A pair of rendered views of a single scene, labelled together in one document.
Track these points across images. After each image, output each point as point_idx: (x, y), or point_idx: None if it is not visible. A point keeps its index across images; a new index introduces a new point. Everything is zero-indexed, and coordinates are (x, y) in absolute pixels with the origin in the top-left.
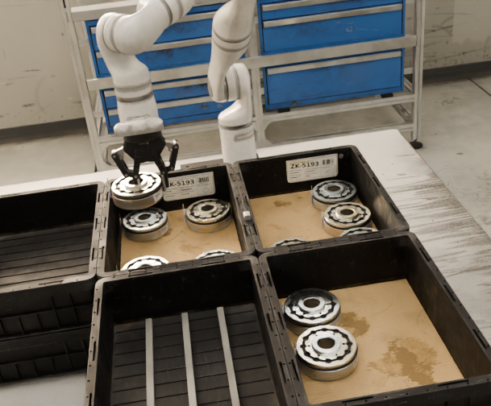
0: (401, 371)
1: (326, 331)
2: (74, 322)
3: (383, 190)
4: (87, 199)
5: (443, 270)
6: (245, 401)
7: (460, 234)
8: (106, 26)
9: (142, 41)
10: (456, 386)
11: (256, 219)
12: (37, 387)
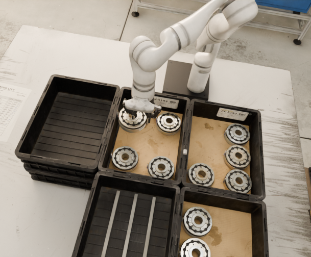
0: None
1: (199, 243)
2: (83, 175)
3: (262, 159)
4: (110, 92)
5: (273, 189)
6: None
7: (291, 168)
8: (136, 50)
9: (155, 68)
10: None
11: (192, 134)
12: (62, 188)
